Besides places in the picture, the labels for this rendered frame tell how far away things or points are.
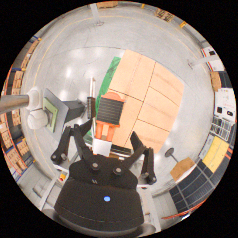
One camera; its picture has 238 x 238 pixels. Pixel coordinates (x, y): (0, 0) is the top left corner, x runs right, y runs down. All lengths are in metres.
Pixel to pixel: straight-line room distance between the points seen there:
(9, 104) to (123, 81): 0.98
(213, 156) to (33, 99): 7.93
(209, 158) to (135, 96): 7.20
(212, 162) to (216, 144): 1.30
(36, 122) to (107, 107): 0.66
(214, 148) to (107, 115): 7.26
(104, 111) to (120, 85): 0.57
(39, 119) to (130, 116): 0.92
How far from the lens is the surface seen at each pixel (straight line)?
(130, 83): 0.76
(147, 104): 0.80
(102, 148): 0.25
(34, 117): 0.74
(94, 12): 3.01
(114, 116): 0.20
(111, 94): 0.21
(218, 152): 7.25
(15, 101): 0.63
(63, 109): 0.72
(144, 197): 1.66
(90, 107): 0.21
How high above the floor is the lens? 1.27
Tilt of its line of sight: 75 degrees down
